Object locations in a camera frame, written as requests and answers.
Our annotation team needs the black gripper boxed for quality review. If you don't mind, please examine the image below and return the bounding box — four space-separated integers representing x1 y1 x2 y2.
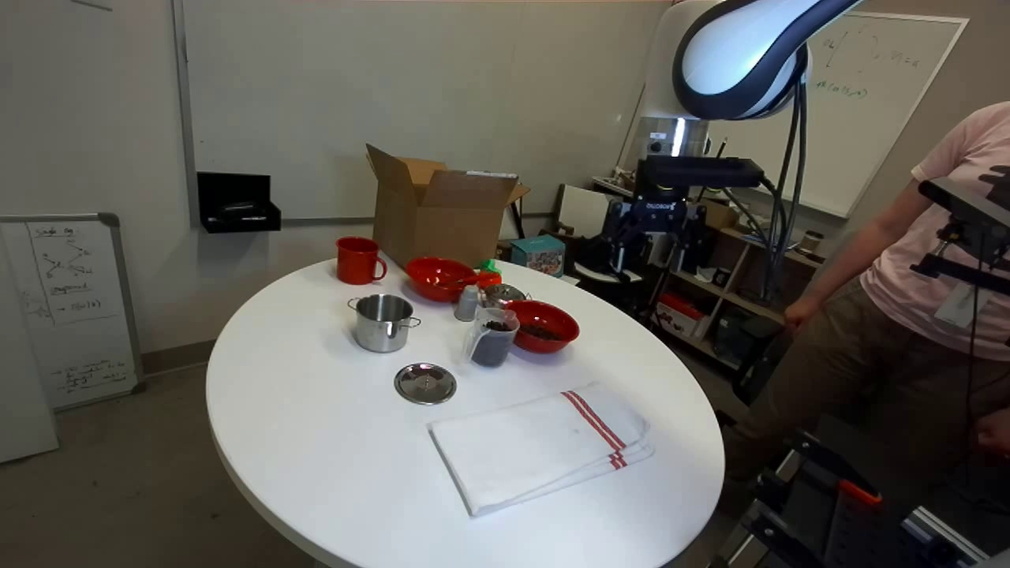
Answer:
611 193 707 282

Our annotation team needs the white towel with red stripes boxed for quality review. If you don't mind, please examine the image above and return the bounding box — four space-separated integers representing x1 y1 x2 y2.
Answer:
427 379 655 520

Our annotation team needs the person's bare forearm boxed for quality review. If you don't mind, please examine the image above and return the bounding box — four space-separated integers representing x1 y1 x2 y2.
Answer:
803 180 955 323

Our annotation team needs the person's hand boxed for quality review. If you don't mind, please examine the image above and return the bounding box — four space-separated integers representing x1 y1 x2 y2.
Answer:
782 297 826 330

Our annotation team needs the cluttered wooden shelf unit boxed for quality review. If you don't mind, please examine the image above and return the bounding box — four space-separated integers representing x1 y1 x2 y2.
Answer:
587 172 836 374

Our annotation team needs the teal box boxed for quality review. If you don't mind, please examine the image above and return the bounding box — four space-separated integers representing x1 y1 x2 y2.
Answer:
512 235 567 279

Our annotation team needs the red bowl with dark contents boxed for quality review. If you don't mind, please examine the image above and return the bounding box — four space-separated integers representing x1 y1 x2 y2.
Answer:
503 297 583 357

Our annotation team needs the small grey cup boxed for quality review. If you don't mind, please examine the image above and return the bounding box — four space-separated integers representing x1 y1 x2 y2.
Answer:
468 313 524 368

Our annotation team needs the small metal shaker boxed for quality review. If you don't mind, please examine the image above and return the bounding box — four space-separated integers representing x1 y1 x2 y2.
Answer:
452 284 482 325

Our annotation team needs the empty red bowl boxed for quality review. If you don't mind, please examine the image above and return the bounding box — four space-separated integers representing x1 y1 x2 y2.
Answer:
404 255 481 306

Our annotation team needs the open cardboard box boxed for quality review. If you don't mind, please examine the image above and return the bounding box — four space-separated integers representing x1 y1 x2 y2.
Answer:
362 141 527 272

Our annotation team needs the small round metal dish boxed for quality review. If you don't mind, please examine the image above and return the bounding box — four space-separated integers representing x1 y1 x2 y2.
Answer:
390 359 461 409

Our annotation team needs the steel pot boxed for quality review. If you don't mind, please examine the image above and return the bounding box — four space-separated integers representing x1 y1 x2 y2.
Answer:
347 292 427 357

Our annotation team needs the person in pink shirt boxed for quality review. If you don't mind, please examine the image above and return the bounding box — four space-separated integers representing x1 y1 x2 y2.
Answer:
722 98 1010 519

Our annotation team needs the red mug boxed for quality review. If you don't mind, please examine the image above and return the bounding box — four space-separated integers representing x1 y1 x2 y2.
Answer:
335 235 390 288

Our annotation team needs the open black case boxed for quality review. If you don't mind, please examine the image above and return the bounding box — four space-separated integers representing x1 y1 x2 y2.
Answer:
194 172 285 236

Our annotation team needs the small whiteboard with drawings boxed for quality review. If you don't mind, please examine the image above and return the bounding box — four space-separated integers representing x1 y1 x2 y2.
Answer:
0 211 144 417

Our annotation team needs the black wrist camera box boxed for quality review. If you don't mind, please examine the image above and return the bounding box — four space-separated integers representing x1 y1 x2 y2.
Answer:
634 155 767 193

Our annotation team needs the black clamp with orange handle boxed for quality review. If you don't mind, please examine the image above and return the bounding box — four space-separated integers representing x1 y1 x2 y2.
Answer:
748 431 891 568

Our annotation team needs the black camera on stand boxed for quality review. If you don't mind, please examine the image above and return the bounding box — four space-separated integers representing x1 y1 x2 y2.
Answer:
909 165 1010 308

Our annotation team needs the aluminium rail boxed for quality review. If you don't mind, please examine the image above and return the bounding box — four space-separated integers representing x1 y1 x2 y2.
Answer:
899 503 1010 568

